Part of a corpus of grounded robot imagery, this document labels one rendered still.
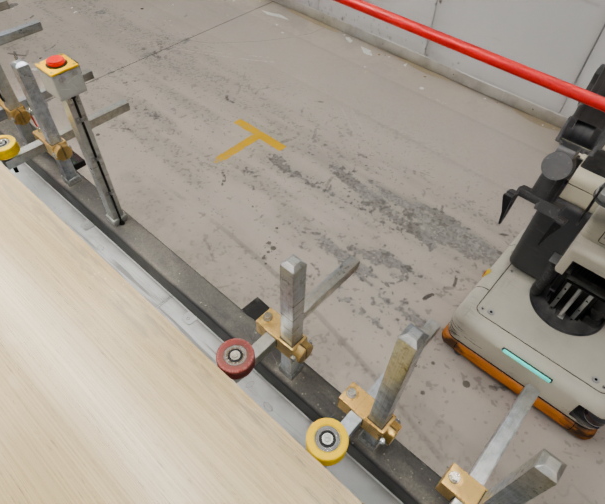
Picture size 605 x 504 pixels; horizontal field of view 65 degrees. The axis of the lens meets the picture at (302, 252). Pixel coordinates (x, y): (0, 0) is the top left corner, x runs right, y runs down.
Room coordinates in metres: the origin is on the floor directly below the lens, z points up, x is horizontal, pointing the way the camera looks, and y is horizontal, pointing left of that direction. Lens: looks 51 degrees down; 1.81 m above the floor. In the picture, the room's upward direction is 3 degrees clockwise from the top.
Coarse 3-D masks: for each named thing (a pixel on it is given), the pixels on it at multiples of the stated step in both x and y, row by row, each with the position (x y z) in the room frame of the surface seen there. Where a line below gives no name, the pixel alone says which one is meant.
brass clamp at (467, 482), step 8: (456, 464) 0.28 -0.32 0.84; (448, 472) 0.27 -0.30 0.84; (464, 472) 0.27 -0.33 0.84; (440, 480) 0.26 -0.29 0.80; (448, 480) 0.25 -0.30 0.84; (464, 480) 0.25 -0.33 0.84; (472, 480) 0.25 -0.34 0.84; (440, 488) 0.24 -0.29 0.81; (448, 488) 0.24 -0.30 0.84; (456, 488) 0.24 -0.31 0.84; (464, 488) 0.24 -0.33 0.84; (472, 488) 0.24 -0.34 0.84; (480, 488) 0.24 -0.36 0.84; (448, 496) 0.23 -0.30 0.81; (456, 496) 0.23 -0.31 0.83; (464, 496) 0.23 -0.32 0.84; (472, 496) 0.23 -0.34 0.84; (480, 496) 0.23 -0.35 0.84
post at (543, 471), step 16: (544, 448) 0.23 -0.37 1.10; (528, 464) 0.22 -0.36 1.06; (544, 464) 0.21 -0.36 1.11; (560, 464) 0.21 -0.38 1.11; (512, 480) 0.21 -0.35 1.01; (528, 480) 0.20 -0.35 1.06; (544, 480) 0.19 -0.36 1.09; (496, 496) 0.21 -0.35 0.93; (512, 496) 0.20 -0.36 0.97; (528, 496) 0.19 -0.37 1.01
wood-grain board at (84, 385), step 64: (0, 192) 0.91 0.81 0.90; (0, 256) 0.69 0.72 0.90; (64, 256) 0.70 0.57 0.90; (0, 320) 0.52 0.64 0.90; (64, 320) 0.53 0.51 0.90; (128, 320) 0.53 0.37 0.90; (0, 384) 0.38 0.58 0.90; (64, 384) 0.38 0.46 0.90; (128, 384) 0.39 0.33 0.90; (192, 384) 0.39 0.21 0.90; (0, 448) 0.26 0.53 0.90; (64, 448) 0.26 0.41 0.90; (128, 448) 0.27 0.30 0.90; (192, 448) 0.27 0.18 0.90; (256, 448) 0.28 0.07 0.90
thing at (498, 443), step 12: (528, 384) 0.46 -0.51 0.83; (528, 396) 0.43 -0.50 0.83; (516, 408) 0.40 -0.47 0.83; (528, 408) 0.41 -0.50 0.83; (504, 420) 0.38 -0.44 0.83; (516, 420) 0.38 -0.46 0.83; (504, 432) 0.35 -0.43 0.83; (492, 444) 0.33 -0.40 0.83; (504, 444) 0.33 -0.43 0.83; (480, 456) 0.31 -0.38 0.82; (492, 456) 0.30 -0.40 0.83; (480, 468) 0.28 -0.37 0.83; (492, 468) 0.28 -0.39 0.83; (480, 480) 0.26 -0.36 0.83
